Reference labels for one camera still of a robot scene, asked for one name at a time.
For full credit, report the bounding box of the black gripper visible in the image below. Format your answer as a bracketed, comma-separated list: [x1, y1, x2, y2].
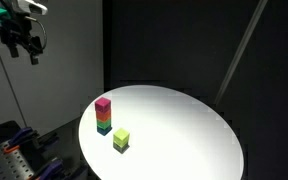
[0, 14, 45, 66]

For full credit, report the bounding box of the yellow block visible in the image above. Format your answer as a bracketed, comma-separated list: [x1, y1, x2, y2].
[112, 127, 131, 146]

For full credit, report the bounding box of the pink block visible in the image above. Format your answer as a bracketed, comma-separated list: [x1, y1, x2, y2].
[94, 96, 112, 114]

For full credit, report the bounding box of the orange block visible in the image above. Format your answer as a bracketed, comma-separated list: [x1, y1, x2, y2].
[95, 109, 112, 123]

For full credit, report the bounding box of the green block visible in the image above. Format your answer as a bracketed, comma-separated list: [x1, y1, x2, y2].
[96, 118, 113, 131]

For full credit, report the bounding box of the blue block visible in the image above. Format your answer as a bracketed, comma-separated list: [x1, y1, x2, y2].
[96, 125, 113, 137]

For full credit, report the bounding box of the purple clamp with orange tips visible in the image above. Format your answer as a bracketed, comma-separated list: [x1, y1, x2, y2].
[2, 127, 40, 154]

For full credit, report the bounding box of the perforated metal board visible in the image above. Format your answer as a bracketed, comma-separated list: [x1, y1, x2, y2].
[0, 148, 36, 180]

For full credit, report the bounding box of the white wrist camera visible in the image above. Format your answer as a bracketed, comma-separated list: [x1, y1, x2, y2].
[16, 0, 49, 16]

